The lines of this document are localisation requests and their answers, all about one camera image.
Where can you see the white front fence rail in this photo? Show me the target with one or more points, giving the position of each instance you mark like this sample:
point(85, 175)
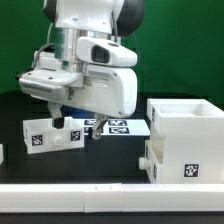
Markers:
point(90, 198)

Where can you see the white left fence piece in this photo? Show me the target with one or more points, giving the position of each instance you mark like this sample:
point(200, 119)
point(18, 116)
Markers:
point(1, 154)

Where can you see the white drawer cabinet box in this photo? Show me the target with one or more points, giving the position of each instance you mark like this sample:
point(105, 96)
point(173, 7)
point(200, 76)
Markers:
point(190, 135)

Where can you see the marker tag sheet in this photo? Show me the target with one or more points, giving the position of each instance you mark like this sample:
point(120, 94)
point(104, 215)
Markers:
point(126, 127)

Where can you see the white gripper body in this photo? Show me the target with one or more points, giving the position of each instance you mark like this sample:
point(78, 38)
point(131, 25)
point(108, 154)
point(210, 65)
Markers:
point(105, 90)

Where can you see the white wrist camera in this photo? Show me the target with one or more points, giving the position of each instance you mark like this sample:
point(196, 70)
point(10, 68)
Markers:
point(104, 52)

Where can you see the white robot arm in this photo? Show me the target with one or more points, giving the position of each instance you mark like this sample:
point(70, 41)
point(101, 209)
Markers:
point(104, 19)

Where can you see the white drawer with knob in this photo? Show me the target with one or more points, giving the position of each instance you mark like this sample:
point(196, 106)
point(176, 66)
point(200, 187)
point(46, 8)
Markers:
point(152, 163)

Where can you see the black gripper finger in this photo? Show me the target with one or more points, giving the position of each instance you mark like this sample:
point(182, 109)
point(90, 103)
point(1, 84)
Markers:
point(56, 115)
point(97, 128)

